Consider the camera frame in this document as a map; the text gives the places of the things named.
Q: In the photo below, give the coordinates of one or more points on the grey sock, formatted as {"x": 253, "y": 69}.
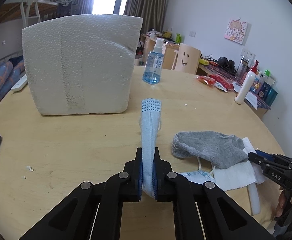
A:
{"x": 208, "y": 148}

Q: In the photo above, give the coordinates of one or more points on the white remote control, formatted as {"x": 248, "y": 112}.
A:
{"x": 20, "y": 84}

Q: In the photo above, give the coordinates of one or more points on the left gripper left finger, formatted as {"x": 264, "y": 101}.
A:
{"x": 93, "y": 211}

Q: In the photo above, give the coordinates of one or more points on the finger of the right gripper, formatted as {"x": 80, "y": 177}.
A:
{"x": 257, "y": 158}

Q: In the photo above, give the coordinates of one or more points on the blue face mask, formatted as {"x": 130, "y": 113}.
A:
{"x": 150, "y": 123}
{"x": 199, "y": 176}

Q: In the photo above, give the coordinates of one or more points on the red snack packet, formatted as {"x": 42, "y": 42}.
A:
{"x": 221, "y": 83}

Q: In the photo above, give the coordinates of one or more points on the wooden smiley chair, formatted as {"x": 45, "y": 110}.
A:
{"x": 187, "y": 59}

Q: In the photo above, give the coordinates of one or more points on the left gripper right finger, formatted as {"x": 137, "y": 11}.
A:
{"x": 202, "y": 211}

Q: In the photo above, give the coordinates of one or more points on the white lotion pump bottle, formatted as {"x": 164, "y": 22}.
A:
{"x": 246, "y": 85}

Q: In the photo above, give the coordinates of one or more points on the blue spray bottle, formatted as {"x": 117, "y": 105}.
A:
{"x": 153, "y": 66}

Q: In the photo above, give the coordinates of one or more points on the orange snack packet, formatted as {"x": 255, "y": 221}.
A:
{"x": 206, "y": 80}

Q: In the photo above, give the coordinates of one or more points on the cartoon wall picture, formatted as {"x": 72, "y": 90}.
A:
{"x": 236, "y": 30}

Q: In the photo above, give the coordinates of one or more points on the right brown curtain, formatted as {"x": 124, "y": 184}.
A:
{"x": 152, "y": 12}

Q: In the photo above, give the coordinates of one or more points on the white styrofoam box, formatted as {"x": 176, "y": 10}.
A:
{"x": 81, "y": 64}

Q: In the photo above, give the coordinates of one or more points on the white tissue paper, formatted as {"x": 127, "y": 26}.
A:
{"x": 231, "y": 168}

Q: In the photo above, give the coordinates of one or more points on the metal bunk bed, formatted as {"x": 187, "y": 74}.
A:
{"x": 15, "y": 15}

